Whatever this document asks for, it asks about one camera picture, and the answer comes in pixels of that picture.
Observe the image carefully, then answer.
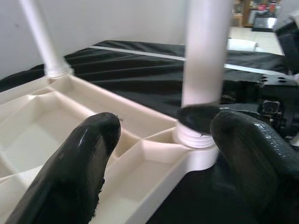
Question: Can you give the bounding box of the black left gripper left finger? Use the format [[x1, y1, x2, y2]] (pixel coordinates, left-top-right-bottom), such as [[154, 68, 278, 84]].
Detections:
[[4, 112, 121, 224]]

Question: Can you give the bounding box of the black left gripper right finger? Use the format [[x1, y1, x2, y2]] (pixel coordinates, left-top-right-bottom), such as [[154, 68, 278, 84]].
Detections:
[[209, 110, 299, 224]]

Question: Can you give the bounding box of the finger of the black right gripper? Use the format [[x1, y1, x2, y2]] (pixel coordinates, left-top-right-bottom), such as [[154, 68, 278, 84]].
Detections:
[[176, 105, 221, 137]]

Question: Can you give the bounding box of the white plastic table top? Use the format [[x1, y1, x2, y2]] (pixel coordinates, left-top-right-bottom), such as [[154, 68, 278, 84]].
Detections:
[[0, 74, 219, 224]]

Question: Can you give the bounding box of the white plastic table leg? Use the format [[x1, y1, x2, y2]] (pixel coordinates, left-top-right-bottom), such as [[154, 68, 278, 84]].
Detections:
[[177, 0, 232, 149], [20, 0, 72, 79]]

